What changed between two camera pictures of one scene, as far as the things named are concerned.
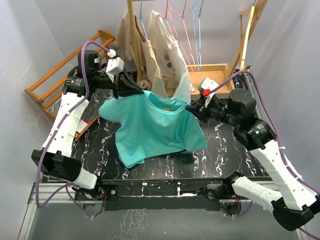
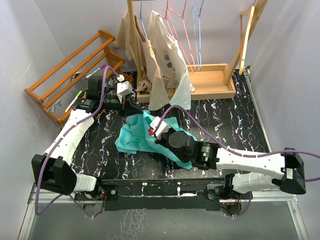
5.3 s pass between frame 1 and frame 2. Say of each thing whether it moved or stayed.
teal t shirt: moved
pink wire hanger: stayed
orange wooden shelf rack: stayed
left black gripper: moved
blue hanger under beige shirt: stayed
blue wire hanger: stayed
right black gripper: moved
